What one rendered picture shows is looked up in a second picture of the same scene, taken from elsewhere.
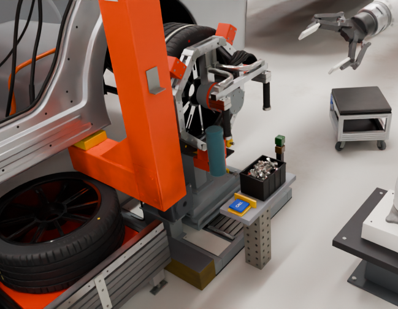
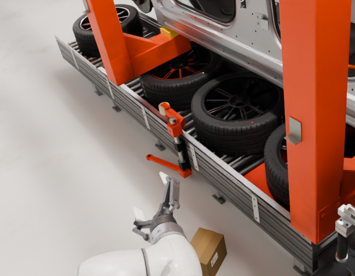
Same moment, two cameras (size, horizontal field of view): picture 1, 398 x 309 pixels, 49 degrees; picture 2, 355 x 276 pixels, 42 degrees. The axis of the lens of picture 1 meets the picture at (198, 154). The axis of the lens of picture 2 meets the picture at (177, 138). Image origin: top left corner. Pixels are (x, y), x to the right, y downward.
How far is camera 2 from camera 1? 2.17 m
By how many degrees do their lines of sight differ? 86
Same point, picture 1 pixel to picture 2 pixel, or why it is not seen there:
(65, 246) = (269, 164)
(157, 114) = (296, 157)
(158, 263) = (300, 256)
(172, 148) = (306, 195)
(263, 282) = not seen: outside the picture
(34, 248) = (272, 147)
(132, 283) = (276, 234)
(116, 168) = not seen: hidden behind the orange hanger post
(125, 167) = not seen: hidden behind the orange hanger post
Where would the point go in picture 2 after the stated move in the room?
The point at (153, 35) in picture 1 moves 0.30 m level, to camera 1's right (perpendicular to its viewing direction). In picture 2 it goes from (302, 97) to (299, 155)
